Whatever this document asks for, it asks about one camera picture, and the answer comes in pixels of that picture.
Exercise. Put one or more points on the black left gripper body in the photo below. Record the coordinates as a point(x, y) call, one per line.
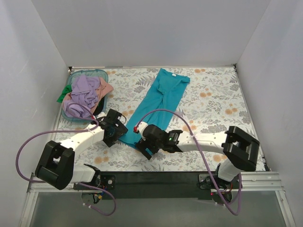
point(117, 131)

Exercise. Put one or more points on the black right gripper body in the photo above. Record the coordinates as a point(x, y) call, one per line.
point(144, 148)

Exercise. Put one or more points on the teal t-shirt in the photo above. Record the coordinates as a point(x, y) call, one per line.
point(165, 93)

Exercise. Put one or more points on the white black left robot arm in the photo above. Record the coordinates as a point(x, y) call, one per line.
point(57, 163)

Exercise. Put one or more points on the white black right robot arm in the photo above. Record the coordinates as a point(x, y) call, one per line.
point(240, 148)

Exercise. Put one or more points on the pink t-shirt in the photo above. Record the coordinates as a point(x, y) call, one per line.
point(105, 87)

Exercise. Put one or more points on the lavender t-shirt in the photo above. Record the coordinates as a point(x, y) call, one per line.
point(73, 109)

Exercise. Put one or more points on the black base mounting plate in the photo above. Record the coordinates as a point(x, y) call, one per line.
point(156, 185)

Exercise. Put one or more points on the clear teal plastic basket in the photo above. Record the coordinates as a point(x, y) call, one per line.
point(89, 73)

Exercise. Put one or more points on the green t-shirt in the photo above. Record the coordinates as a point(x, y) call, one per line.
point(67, 89)

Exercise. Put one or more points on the floral patterned table mat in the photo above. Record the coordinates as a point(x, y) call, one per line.
point(212, 102)

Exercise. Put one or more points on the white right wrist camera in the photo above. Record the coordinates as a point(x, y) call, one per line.
point(139, 129)

